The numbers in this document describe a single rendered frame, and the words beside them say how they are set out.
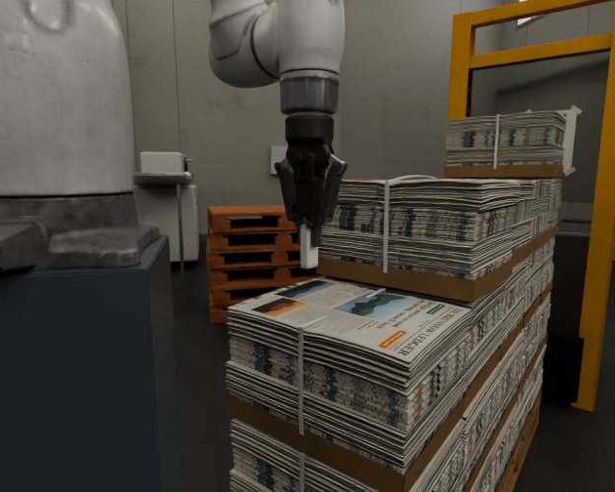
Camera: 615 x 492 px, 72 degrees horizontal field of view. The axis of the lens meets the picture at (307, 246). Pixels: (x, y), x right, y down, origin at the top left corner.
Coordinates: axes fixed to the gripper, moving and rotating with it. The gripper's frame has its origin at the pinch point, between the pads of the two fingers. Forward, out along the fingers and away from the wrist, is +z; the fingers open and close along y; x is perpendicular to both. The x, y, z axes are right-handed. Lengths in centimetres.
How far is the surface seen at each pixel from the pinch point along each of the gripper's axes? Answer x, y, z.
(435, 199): -27.2, -10.5, -6.6
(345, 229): -27.0, 10.2, 0.9
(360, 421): 1.9, -11.3, 25.7
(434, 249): -26.2, -11.1, 3.0
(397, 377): 2.3, -17.2, 16.5
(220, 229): -145, 188, 27
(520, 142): -115, -8, -23
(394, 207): -27.4, -1.7, -4.7
